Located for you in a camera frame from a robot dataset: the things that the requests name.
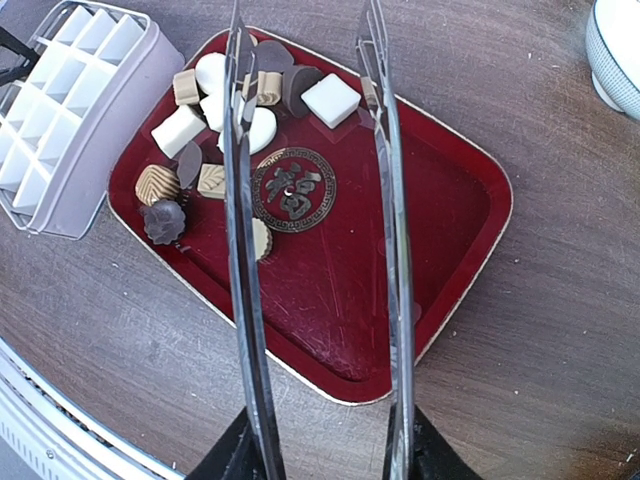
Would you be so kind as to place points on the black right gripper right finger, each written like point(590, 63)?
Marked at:
point(434, 458)

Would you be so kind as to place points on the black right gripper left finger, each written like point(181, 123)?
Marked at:
point(248, 449)

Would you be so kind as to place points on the white divided tin box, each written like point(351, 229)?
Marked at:
point(101, 70)

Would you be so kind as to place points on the red chocolate tray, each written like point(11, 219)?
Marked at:
point(323, 283)

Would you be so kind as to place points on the light blue bowl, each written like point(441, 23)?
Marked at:
point(612, 46)

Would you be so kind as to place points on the metal front rail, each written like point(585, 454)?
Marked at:
point(57, 439)

